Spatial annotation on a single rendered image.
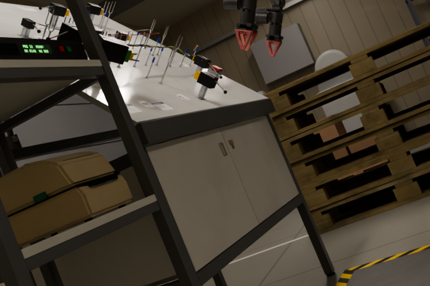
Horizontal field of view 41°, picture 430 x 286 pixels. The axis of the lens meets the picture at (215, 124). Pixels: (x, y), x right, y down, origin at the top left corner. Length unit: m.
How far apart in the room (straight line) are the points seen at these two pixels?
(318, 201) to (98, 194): 2.55
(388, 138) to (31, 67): 2.78
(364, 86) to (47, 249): 2.85
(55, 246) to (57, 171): 0.25
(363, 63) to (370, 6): 4.79
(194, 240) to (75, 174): 0.49
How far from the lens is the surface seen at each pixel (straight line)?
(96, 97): 1.78
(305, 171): 3.91
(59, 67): 1.50
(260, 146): 2.52
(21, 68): 1.40
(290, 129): 3.87
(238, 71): 8.79
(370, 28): 8.51
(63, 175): 1.45
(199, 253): 1.79
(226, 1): 2.29
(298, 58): 8.31
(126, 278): 1.83
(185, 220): 1.78
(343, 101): 7.58
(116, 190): 1.54
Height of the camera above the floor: 0.66
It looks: 4 degrees up
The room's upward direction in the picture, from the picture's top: 23 degrees counter-clockwise
